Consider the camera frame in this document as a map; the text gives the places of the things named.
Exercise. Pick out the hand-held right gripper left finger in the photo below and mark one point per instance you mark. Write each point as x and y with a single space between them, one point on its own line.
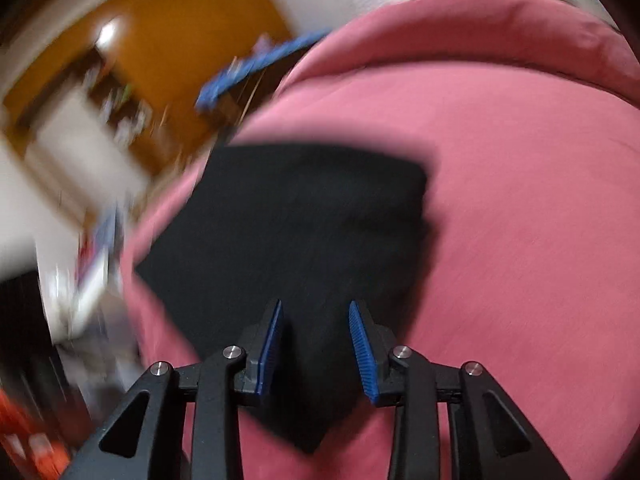
268 350

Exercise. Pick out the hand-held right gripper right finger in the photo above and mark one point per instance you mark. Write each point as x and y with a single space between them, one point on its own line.
362 355

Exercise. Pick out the black garment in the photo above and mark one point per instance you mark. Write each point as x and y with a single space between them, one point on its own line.
300 220

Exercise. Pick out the pink blanket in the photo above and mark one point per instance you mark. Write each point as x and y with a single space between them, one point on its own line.
525 210

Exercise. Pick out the orange object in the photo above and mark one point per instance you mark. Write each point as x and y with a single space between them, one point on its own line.
25 440

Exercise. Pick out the white box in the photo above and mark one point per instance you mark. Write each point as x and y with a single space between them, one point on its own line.
85 150

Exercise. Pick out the wooden cabinet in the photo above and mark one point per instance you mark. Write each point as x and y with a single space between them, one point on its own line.
190 35

